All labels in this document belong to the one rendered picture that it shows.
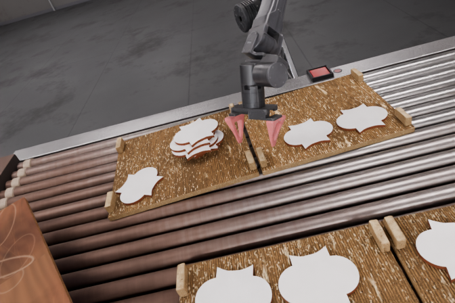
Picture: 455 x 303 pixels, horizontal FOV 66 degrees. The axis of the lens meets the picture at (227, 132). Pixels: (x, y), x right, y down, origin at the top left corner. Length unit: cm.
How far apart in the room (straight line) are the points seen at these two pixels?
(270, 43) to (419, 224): 50
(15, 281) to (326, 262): 59
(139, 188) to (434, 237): 70
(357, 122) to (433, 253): 42
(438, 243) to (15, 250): 84
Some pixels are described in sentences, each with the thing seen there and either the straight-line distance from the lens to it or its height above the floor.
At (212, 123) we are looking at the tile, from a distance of 105.
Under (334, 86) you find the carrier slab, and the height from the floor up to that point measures 94.
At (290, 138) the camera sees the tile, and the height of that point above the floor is 94.
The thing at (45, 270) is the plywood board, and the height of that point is 104.
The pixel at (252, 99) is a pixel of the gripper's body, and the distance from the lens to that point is 84.
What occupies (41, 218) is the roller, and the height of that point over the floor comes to 91.
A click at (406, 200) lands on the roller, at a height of 92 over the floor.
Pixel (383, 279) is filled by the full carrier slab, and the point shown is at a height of 94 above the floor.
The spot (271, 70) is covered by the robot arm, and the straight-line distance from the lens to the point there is 77.
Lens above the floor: 155
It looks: 34 degrees down
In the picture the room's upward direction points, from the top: 17 degrees counter-clockwise
